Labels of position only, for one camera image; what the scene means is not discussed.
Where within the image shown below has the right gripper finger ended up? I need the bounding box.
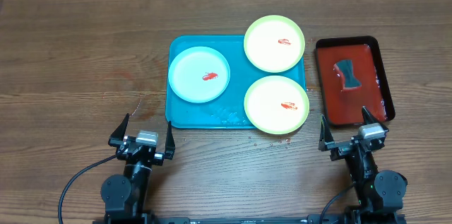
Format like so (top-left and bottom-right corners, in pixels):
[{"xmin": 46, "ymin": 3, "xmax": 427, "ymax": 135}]
[
  {"xmin": 362, "ymin": 106, "xmax": 388, "ymax": 132},
  {"xmin": 319, "ymin": 114, "xmax": 335, "ymax": 151}
]

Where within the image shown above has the teal plastic serving tray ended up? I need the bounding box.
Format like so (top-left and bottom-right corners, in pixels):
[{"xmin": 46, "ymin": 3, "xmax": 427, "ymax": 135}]
[{"xmin": 165, "ymin": 35, "xmax": 307, "ymax": 130}]

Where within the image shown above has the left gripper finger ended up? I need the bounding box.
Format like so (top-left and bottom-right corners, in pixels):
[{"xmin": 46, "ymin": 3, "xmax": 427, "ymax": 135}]
[
  {"xmin": 109, "ymin": 113, "xmax": 129, "ymax": 141},
  {"xmin": 164, "ymin": 122, "xmax": 176, "ymax": 160}
]

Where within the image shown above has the black tray with red water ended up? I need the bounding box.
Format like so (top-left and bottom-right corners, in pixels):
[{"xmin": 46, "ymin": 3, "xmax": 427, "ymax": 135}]
[{"xmin": 314, "ymin": 35, "xmax": 396, "ymax": 126}]

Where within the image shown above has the light blue round plate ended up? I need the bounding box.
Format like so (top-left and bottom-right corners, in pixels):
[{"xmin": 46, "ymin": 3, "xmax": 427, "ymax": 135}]
[{"xmin": 168, "ymin": 46, "xmax": 230, "ymax": 103}]

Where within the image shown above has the dark sponge with pink edge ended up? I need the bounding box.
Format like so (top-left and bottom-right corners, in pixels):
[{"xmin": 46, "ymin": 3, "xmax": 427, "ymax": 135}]
[{"xmin": 333, "ymin": 59, "xmax": 362, "ymax": 91}]

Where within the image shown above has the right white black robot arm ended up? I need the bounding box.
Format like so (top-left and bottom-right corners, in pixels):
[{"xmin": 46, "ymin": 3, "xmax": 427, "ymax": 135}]
[{"xmin": 319, "ymin": 107, "xmax": 408, "ymax": 223}]

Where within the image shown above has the yellow-green round plate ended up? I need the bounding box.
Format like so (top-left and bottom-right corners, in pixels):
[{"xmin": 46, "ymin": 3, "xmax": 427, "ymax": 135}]
[
  {"xmin": 244, "ymin": 15, "xmax": 305, "ymax": 73},
  {"xmin": 244, "ymin": 76, "xmax": 309, "ymax": 135}
]

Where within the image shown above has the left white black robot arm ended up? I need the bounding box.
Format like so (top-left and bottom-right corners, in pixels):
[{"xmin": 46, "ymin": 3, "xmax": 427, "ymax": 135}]
[{"xmin": 100, "ymin": 114, "xmax": 176, "ymax": 224}]

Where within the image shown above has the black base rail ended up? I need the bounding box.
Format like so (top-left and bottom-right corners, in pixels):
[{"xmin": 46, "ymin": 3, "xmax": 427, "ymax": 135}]
[{"xmin": 92, "ymin": 213, "xmax": 407, "ymax": 224}]

